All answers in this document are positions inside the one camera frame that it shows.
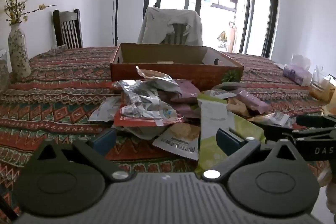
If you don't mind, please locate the glass cup with drink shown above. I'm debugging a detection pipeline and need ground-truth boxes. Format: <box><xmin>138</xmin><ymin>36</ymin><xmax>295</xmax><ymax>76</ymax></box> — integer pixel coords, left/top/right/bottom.
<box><xmin>309</xmin><ymin>65</ymin><xmax>336</xmax><ymax>104</ymax></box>

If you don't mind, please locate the jacket-covered chair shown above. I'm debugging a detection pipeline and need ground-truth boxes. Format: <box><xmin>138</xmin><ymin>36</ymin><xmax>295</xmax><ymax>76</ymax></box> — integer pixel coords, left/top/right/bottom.
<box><xmin>163</xmin><ymin>23</ymin><xmax>192</xmax><ymax>45</ymax></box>

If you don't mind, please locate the black sliding door frame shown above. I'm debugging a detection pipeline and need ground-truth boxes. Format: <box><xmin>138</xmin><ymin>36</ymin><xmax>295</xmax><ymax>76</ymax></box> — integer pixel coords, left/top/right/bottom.
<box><xmin>143</xmin><ymin>0</ymin><xmax>280</xmax><ymax>59</ymax></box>

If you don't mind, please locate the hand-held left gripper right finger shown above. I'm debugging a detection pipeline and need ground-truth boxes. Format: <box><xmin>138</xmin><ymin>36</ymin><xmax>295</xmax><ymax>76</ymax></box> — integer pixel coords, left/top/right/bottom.
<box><xmin>201</xmin><ymin>128</ymin><xmax>305</xmax><ymax>184</ymax></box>

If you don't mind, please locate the dark wooden chair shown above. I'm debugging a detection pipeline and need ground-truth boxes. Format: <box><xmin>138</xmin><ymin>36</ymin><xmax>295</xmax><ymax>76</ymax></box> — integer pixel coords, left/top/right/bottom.
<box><xmin>52</xmin><ymin>9</ymin><xmax>84</xmax><ymax>49</ymax></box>

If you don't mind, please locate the floral ceramic vase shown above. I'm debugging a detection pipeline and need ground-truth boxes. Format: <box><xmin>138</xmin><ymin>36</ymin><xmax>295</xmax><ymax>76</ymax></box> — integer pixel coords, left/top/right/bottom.
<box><xmin>8</xmin><ymin>23</ymin><xmax>32</xmax><ymax>80</ymax></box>

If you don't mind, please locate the clear glass jar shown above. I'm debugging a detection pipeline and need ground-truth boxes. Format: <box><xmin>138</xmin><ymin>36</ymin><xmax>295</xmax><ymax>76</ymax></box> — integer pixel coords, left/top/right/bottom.
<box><xmin>0</xmin><ymin>49</ymin><xmax>12</xmax><ymax>94</ymax></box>

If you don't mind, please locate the purple tissue pack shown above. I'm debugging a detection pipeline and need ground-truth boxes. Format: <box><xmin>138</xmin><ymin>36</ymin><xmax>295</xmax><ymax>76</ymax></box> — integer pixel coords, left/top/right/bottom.
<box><xmin>282</xmin><ymin>55</ymin><xmax>313</xmax><ymax>86</ymax></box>

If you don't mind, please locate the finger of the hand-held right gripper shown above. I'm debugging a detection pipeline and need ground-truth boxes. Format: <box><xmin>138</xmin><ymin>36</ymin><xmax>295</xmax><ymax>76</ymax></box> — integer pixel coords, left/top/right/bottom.
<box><xmin>256</xmin><ymin>122</ymin><xmax>336</xmax><ymax>140</ymax></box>
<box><xmin>295</xmin><ymin>114</ymin><xmax>336</xmax><ymax>128</ymax></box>

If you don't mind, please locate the beige draped jacket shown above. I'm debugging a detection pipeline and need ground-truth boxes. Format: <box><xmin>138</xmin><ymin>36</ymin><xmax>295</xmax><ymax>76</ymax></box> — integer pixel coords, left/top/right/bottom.
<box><xmin>138</xmin><ymin>6</ymin><xmax>204</xmax><ymax>46</ymax></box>

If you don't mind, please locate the orange cardboard box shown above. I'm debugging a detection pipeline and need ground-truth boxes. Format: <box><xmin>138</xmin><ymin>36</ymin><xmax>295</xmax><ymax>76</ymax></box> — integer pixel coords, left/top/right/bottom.
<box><xmin>110</xmin><ymin>43</ymin><xmax>244</xmax><ymax>91</ymax></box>

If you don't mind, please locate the long green snack packet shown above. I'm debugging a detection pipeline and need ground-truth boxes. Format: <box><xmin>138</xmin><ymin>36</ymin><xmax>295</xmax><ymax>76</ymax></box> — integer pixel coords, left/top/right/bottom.
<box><xmin>196</xmin><ymin>93</ymin><xmax>265</xmax><ymax>172</ymax></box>

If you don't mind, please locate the pile of snack packets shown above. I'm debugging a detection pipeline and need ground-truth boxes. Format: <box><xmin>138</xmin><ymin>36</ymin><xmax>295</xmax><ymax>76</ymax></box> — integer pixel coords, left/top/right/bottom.
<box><xmin>89</xmin><ymin>66</ymin><xmax>297</xmax><ymax>161</ymax></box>

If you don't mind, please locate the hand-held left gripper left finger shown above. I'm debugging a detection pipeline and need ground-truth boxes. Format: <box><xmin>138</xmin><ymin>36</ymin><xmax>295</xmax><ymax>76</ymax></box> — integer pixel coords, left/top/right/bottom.
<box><xmin>34</xmin><ymin>128</ymin><xmax>132</xmax><ymax>183</ymax></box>

